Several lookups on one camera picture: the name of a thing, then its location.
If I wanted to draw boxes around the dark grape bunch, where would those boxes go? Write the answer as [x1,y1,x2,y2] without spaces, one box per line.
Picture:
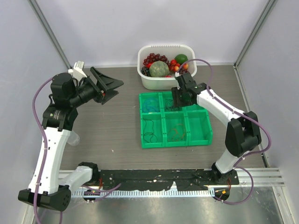
[141,66,150,77]

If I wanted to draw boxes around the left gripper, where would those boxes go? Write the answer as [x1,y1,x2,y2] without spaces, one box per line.
[69,67,123,107]

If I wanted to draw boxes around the green compartment tray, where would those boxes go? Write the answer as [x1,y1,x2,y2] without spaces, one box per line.
[139,91,213,149]

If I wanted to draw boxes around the green melon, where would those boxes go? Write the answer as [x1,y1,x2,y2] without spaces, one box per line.
[149,61,169,77]

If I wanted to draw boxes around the blue cable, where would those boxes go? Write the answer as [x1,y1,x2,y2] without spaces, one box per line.
[142,98,159,113]

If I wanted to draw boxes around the red grape bunch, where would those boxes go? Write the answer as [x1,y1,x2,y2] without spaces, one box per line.
[143,53,170,67]

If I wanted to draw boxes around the green lime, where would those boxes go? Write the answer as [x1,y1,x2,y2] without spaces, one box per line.
[175,54,188,64]

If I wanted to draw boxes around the purple left arm hose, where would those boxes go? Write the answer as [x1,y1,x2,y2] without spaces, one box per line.
[31,78,64,224]

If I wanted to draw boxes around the brown cable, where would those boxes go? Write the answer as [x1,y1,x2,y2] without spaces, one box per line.
[142,118,159,143]

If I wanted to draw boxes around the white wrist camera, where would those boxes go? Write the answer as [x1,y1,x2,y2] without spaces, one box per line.
[68,61,87,81]
[175,72,180,90]

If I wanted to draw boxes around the red cherries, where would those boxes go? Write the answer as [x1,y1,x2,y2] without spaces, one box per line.
[167,59,189,77]

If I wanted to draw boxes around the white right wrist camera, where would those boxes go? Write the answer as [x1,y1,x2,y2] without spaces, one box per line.
[175,72,180,90]

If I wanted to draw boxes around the clear plastic bottle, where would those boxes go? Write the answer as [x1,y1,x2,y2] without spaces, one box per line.
[67,131,80,146]

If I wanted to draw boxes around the orange cable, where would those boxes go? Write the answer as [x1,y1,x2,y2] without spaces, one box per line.
[168,123,187,142]

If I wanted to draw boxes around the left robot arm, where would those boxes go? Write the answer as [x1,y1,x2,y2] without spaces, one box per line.
[18,67,124,212]

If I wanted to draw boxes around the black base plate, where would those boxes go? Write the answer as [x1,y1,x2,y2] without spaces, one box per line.
[81,169,240,191]

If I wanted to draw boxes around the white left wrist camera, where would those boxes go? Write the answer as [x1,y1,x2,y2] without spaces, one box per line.
[68,61,87,81]

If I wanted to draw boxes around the white cable duct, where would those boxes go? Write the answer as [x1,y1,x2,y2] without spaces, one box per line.
[72,189,214,198]

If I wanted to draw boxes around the white plastic basin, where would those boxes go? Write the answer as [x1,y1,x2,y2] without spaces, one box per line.
[137,44,197,90]

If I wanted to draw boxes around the purple cable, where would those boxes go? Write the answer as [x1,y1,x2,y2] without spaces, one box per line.
[163,98,175,111]

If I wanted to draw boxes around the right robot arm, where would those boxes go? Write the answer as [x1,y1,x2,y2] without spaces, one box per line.
[171,73,261,184]

